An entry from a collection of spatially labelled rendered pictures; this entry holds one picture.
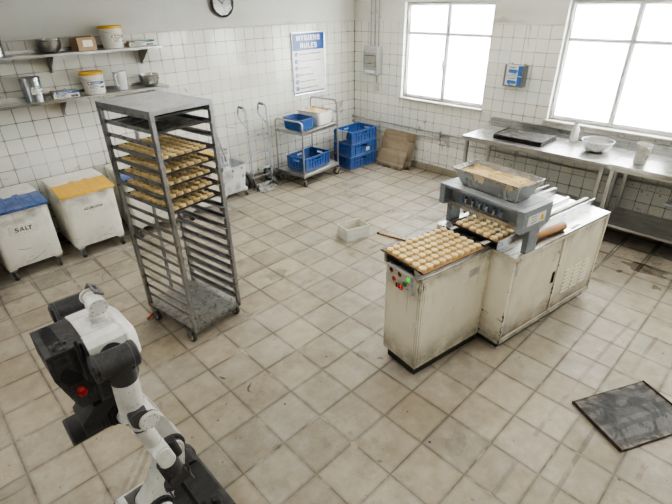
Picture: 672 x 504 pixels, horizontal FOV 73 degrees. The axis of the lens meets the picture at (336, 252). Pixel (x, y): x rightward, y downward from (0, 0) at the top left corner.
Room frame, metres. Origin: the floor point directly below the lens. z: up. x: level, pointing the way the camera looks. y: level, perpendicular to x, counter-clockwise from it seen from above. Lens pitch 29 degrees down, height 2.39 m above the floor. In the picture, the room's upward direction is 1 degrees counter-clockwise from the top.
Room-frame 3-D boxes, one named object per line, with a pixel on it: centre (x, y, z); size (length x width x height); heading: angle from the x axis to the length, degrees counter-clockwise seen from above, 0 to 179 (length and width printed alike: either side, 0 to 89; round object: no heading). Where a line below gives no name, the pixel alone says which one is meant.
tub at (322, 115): (6.85, 0.27, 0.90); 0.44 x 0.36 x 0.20; 52
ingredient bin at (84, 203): (4.61, 2.74, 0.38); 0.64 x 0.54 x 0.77; 45
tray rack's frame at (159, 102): (3.20, 1.22, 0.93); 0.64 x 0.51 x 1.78; 52
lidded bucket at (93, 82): (5.10, 2.54, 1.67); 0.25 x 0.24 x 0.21; 134
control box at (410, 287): (2.53, -0.43, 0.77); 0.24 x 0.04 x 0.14; 35
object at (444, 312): (2.74, -0.73, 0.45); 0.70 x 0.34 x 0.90; 125
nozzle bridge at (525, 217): (3.04, -1.14, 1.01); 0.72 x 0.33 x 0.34; 35
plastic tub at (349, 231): (4.66, -0.20, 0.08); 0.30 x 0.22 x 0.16; 120
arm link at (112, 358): (1.18, 0.76, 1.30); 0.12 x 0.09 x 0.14; 133
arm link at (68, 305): (1.50, 1.07, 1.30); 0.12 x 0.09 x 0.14; 134
